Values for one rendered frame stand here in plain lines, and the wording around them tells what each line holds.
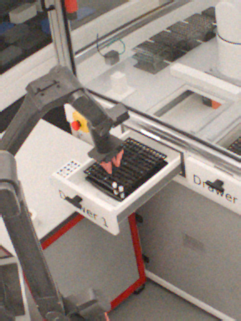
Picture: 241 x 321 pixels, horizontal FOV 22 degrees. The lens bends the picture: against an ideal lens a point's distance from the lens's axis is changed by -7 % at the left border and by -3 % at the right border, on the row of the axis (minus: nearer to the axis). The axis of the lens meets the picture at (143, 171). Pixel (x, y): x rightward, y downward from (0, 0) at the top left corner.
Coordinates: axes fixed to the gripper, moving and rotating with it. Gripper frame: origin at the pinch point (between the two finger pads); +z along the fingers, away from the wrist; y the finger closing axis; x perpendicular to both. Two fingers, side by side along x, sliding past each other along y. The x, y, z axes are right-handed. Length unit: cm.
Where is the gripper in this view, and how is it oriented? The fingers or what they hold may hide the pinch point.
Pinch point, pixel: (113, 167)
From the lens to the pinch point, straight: 206.2
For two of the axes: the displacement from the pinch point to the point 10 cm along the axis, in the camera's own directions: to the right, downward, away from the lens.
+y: 6.9, -6.2, 3.8
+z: 2.3, 6.8, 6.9
